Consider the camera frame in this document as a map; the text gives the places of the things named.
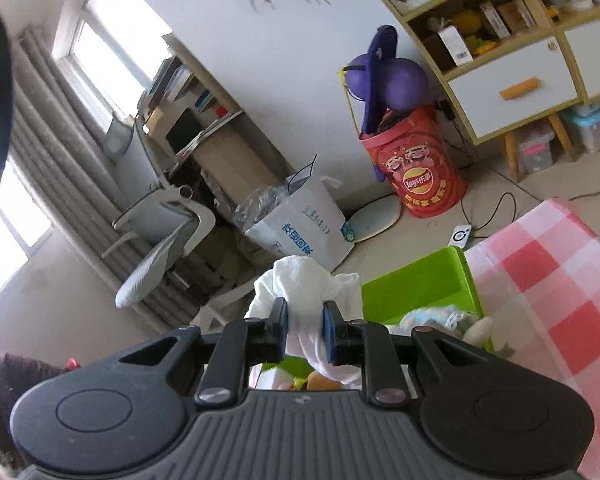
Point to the white office chair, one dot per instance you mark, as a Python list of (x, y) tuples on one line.
[(156, 211)]

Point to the grey curtain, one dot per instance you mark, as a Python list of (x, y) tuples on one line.
[(57, 144)]

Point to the white plush rabbit toy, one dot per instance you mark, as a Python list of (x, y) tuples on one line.
[(463, 325)]

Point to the white round floor scale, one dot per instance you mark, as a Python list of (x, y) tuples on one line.
[(372, 219)]

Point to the plush hamburger toy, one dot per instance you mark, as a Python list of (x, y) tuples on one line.
[(314, 381)]

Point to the purple balance ball toy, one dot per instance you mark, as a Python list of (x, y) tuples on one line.
[(384, 82)]

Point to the white paper shopping bag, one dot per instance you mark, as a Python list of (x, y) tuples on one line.
[(298, 217)]

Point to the wooden white shelf cabinet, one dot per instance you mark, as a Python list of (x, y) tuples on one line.
[(526, 77)]

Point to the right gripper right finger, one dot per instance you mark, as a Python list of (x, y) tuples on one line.
[(368, 346)]

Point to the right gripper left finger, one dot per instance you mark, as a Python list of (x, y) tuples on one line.
[(242, 344)]

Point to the red chips bucket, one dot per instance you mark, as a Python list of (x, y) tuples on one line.
[(409, 152)]

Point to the wooden desk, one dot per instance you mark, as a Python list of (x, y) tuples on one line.
[(190, 117)]

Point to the white cloth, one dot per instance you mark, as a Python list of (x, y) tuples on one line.
[(306, 286)]

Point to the green plastic bin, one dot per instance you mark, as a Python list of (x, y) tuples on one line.
[(437, 280)]

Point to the pink checkered tablecloth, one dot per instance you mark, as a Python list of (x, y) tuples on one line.
[(539, 279)]

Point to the clear plastic storage box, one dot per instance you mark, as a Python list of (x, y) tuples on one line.
[(582, 122)]

